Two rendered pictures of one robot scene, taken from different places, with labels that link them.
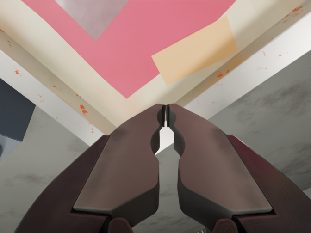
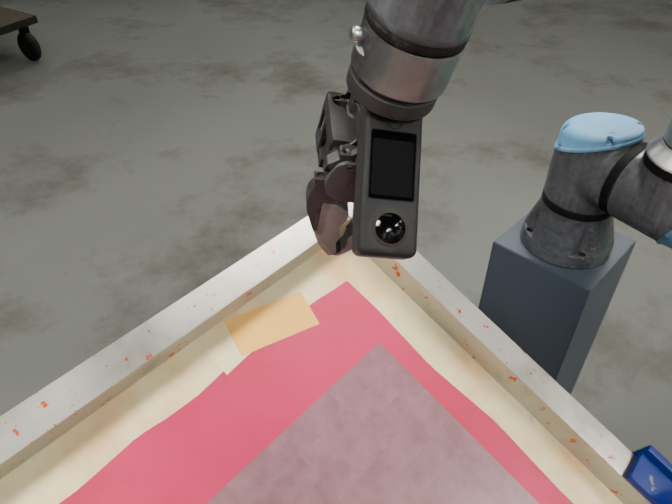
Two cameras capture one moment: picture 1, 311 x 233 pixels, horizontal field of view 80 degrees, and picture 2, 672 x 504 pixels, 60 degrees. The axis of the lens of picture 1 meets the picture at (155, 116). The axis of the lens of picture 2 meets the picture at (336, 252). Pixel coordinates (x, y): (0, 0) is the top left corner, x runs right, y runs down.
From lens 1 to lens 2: 0.46 m
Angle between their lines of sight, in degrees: 13
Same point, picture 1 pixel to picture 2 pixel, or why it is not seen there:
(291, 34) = (188, 323)
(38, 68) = (441, 317)
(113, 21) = (359, 359)
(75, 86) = (404, 298)
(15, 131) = (501, 258)
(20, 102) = (499, 304)
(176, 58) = (291, 319)
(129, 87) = (343, 293)
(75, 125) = not seen: hidden behind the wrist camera
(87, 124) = not seen: hidden behind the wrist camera
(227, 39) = (236, 333)
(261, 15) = (204, 353)
